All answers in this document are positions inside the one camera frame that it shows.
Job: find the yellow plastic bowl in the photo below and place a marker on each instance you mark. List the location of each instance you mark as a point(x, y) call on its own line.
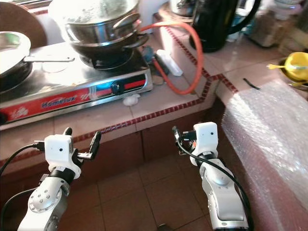
point(297, 62)

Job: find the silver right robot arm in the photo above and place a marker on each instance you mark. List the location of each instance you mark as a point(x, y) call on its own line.
point(221, 192)

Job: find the silver red gas stove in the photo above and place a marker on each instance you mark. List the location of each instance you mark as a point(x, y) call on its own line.
point(67, 82)

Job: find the white garlic piece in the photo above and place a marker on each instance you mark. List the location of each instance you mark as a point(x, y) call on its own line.
point(131, 100)

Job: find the white stove lighter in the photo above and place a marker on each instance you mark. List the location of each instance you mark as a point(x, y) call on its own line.
point(169, 62)

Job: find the clear bubble wrap sheet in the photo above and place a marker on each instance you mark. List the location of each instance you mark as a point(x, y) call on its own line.
point(264, 125)

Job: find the robot right leg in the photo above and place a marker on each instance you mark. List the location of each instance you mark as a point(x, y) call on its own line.
point(164, 227)

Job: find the steel cooking pot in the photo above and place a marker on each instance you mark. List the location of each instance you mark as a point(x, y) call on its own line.
point(106, 45)

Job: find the steel frying pan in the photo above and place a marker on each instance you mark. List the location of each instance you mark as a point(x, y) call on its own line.
point(9, 53)

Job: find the black jug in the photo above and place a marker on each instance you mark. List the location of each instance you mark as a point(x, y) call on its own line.
point(214, 24)

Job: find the yellow spoon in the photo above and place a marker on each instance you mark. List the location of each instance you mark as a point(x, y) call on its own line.
point(276, 66)

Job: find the round wooden board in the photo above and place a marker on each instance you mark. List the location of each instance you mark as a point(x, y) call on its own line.
point(19, 19)

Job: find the steel steamer pot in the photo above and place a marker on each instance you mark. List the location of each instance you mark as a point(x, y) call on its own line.
point(96, 12)

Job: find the small steel pot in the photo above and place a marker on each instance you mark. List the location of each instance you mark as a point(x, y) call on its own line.
point(180, 6)

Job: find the clear glass jar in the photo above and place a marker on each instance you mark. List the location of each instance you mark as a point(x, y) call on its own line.
point(269, 29)

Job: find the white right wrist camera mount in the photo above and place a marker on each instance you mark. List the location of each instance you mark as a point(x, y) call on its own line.
point(206, 137)

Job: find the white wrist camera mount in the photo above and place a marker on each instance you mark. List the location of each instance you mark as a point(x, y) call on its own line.
point(206, 137)
point(58, 150)

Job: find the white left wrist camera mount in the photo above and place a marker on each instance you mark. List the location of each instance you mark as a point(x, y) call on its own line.
point(58, 150)

